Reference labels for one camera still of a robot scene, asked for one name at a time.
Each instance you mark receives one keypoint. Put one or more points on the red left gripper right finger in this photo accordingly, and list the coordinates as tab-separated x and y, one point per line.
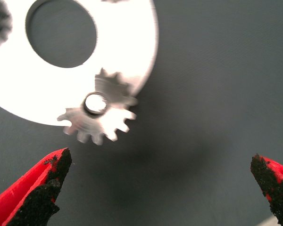
278	188

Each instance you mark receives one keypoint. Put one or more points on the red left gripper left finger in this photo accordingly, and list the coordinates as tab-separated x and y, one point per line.
19	200

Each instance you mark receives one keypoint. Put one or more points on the large steel gear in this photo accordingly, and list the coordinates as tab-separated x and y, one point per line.
113	117

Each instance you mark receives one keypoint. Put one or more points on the dark grey table cloth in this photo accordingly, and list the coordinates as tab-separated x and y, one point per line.
202	70

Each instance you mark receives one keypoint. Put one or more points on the round metal plate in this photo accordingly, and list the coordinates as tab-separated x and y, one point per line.
122	47

